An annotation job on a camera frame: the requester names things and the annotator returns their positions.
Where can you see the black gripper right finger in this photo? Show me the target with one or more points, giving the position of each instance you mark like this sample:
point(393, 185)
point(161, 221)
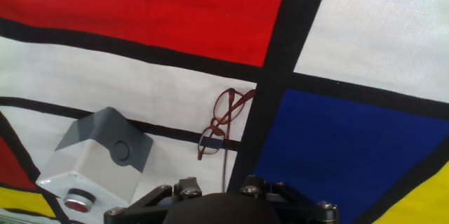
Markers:
point(301, 210)

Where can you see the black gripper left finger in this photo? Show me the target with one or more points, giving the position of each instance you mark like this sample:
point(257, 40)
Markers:
point(147, 206)

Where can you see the red thin-framed glasses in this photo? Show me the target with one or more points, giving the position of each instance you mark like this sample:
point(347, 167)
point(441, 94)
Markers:
point(210, 146)

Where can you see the grey box with red button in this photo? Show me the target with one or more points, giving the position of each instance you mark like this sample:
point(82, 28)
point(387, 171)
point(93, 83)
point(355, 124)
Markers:
point(94, 168)

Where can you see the colour-block patterned cloth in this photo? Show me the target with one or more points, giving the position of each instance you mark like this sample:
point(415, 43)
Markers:
point(140, 6)

